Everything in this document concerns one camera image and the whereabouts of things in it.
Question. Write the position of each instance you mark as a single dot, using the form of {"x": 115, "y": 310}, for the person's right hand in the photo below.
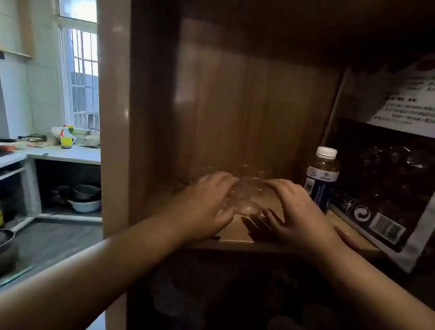
{"x": 304, "y": 229}

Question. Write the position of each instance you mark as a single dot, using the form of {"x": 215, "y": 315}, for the person's left hand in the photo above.
{"x": 200, "y": 212}

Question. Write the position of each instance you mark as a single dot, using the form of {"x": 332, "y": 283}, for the person's right thumb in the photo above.
{"x": 274, "y": 220}

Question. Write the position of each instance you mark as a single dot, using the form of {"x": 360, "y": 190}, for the person's left thumb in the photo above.
{"x": 226, "y": 221}

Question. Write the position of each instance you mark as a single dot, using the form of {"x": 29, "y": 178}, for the person's right little finger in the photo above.
{"x": 347, "y": 239}

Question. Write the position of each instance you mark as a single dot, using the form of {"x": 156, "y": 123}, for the person's left forearm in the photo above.
{"x": 80, "y": 284}

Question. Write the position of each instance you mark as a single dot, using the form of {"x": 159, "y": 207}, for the person's right forearm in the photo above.
{"x": 382, "y": 306}

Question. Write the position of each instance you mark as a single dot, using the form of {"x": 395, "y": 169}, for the white-capped bottle with blue label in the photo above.
{"x": 321, "y": 183}

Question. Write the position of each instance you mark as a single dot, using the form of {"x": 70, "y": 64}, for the large bag of dark dried food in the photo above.
{"x": 398, "y": 177}

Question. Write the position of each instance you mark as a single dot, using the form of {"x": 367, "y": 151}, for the brown wooden cabinet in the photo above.
{"x": 230, "y": 93}

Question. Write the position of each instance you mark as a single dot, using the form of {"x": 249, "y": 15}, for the white basin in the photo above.
{"x": 86, "y": 206}

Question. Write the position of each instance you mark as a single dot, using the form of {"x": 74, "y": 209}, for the metal pot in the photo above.
{"x": 85, "y": 192}

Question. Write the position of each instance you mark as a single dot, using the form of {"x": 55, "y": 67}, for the stacked dishes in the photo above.
{"x": 92, "y": 139}

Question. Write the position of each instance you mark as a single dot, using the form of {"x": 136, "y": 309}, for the white kitchen counter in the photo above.
{"x": 64, "y": 154}

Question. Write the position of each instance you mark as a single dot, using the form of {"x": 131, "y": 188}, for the yellow dish soap bottle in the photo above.
{"x": 66, "y": 139}

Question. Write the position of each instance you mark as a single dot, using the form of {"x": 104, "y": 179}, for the barred kitchen window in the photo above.
{"x": 82, "y": 75}

